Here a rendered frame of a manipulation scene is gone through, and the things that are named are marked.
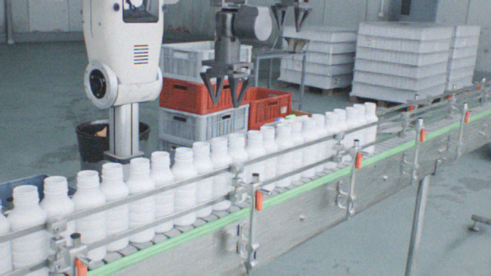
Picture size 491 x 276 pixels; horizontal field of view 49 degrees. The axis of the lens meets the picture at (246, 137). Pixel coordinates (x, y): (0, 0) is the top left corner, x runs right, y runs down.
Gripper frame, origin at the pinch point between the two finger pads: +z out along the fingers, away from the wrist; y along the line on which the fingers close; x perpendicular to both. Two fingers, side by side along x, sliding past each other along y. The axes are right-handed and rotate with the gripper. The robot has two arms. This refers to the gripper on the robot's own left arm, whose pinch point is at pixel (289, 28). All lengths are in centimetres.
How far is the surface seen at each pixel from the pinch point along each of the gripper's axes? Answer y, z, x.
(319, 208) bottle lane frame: -21, 49, 8
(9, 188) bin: 43, 47, 66
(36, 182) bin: 44, 47, 58
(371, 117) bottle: -17.7, 27.1, -24.5
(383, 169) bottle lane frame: -21, 46, -32
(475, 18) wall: 264, 11, -974
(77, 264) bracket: -28, 33, 90
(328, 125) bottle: -16.3, 26.3, -0.5
